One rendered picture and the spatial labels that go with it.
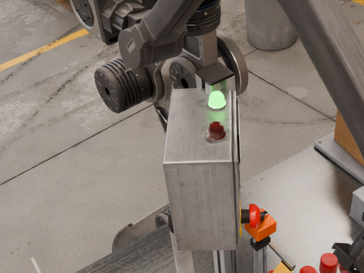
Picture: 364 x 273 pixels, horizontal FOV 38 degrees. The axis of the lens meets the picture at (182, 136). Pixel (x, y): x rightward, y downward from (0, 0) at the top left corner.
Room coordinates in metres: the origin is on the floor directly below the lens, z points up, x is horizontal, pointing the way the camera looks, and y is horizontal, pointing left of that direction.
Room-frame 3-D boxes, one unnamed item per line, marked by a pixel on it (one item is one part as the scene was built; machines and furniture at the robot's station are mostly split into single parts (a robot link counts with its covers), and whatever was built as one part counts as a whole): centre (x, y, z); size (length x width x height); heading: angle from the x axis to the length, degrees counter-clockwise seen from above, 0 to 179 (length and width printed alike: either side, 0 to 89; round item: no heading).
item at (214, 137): (0.55, -0.05, 1.49); 0.03 x 0.03 x 0.02
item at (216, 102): (0.62, -0.06, 1.49); 0.03 x 0.03 x 0.02
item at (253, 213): (0.53, -0.09, 1.33); 0.04 x 0.03 x 0.04; 172
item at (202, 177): (0.59, -0.03, 1.38); 0.17 x 0.10 x 0.19; 172
